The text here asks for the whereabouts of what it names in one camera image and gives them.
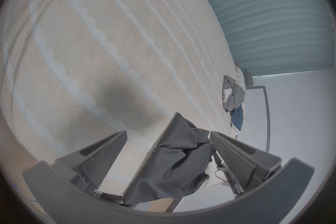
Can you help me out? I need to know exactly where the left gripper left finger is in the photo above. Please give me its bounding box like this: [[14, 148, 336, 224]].
[[54, 130, 128, 190]]

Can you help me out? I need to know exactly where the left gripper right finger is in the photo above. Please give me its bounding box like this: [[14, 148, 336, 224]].
[[209, 131, 283, 190]]

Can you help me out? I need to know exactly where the black T-shirt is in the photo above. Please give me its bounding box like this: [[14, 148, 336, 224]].
[[121, 112, 215, 205]]

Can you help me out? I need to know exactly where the dark blue garment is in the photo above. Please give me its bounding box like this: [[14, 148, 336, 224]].
[[231, 107, 245, 131]]

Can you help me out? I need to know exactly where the grey garment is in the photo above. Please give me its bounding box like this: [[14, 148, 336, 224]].
[[222, 75, 247, 112]]

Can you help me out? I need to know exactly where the white printed pillow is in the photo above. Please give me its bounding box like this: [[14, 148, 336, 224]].
[[234, 65, 248, 93]]

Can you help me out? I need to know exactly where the bed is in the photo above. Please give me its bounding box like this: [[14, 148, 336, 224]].
[[0, 0, 271, 204]]

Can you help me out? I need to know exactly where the blue-green curtain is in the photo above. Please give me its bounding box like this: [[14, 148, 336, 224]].
[[201, 0, 336, 77]]

